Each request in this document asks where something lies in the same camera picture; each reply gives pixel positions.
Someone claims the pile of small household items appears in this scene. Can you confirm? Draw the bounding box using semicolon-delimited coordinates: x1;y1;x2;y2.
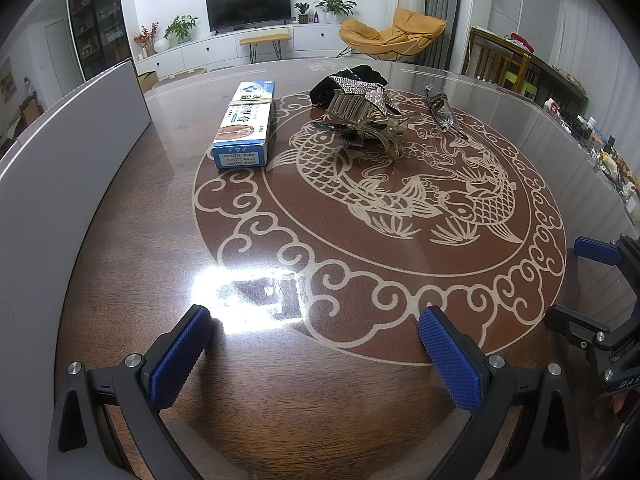
542;97;640;206

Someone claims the framed wall painting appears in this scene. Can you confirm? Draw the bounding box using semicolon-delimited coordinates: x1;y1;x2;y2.
0;57;15;103

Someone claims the wooden chair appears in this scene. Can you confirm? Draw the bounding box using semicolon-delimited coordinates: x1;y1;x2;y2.
462;27;532;93

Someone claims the red flower arrangement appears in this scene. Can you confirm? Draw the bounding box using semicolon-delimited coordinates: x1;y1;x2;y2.
132;22;161;58

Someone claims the brown patterned desktop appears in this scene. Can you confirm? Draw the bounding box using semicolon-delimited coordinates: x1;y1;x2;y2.
0;55;640;480

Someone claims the dark glass display cabinet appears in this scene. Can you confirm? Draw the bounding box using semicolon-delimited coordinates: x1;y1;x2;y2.
66;0;132;83

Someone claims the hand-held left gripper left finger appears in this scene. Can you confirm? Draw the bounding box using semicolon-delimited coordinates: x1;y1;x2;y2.
47;304;213;480

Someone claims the dark wooden sideboard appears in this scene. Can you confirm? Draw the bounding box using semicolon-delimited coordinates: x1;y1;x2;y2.
520;52;591;116

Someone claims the white door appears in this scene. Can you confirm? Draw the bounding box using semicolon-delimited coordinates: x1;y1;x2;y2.
44;20;83;96

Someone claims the leafy green potted plant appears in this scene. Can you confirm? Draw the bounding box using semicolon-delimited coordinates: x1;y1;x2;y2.
164;15;198;45

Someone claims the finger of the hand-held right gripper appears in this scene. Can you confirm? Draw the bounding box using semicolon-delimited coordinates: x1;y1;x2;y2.
573;234;640;271
544;304;638;353

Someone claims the rhinestone bow hair clip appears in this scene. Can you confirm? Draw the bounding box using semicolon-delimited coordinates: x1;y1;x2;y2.
310;74;401;151

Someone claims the wooden bench with black legs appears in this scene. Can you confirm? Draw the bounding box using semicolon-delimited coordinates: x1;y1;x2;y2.
239;32;292;63

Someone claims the black flat television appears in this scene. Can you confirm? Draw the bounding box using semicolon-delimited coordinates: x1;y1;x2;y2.
205;0;292;36

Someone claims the white television cabinet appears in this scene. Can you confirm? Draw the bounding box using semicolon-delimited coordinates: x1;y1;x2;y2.
135;22;351;78

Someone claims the blue and white carton box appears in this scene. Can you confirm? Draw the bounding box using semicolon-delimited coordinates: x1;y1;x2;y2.
210;80;277;170

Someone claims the orange lounge chair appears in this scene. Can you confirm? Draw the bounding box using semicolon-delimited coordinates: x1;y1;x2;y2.
338;7;447;61

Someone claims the person's right hand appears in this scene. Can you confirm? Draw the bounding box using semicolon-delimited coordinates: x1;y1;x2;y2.
612;389;640;423

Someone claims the clear claw hair clip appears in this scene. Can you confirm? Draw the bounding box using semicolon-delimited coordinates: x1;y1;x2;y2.
325;89;423;158

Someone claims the grey curved seat backrest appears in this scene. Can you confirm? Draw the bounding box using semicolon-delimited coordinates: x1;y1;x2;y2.
0;57;152;411

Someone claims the black rhinestone hair bow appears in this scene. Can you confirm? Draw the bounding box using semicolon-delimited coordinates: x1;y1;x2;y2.
309;64;388;108

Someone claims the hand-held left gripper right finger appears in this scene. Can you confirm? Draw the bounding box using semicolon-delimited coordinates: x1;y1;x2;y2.
417;305;583;480

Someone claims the large leafy potted plant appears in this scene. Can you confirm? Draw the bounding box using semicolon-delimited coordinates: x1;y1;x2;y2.
314;0;358;25

